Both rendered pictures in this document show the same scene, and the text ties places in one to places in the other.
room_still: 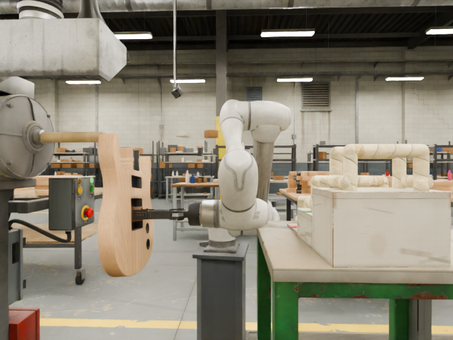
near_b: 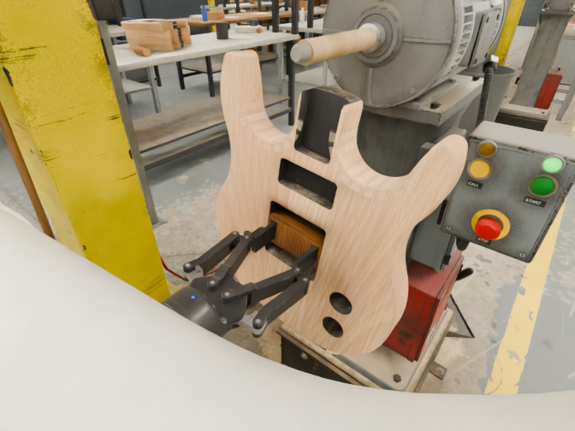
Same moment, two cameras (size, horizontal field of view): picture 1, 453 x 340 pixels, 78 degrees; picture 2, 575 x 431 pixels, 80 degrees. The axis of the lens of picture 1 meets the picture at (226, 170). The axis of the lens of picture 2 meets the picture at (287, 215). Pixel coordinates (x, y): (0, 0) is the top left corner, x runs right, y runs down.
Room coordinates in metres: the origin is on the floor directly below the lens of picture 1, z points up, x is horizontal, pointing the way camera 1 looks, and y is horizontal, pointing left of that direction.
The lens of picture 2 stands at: (1.14, -0.04, 1.33)
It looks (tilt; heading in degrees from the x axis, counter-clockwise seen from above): 34 degrees down; 127
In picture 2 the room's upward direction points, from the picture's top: straight up
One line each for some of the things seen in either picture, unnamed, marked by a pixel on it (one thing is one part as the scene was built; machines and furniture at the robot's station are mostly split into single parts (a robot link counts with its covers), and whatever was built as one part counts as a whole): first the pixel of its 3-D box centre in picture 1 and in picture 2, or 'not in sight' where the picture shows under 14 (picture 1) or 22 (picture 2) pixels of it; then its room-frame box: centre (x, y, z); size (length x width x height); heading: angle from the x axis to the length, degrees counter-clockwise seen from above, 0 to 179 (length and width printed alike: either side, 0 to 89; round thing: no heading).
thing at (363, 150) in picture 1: (385, 150); not in sight; (0.66, -0.37, 1.20); 0.20 x 0.03 x 0.03; 91
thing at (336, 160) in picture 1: (336, 170); not in sight; (0.74, -0.29, 1.15); 0.03 x 0.03 x 0.09
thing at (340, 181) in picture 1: (338, 181); not in sight; (0.70, -0.28, 1.12); 0.11 x 0.03 x 0.03; 2
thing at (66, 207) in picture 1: (52, 209); (493, 185); (1.11, 0.69, 0.99); 0.24 x 0.21 x 0.26; 88
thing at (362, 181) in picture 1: (353, 181); not in sight; (0.82, -0.37, 1.12); 0.20 x 0.03 x 0.03; 91
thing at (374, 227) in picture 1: (374, 223); not in sight; (0.71, -0.37, 1.02); 0.27 x 0.15 x 0.17; 92
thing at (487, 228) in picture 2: (87, 212); (489, 226); (1.13, 0.56, 0.98); 0.04 x 0.04 x 0.04; 88
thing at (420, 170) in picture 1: (420, 171); not in sight; (0.66, -0.46, 1.15); 0.03 x 0.03 x 0.09
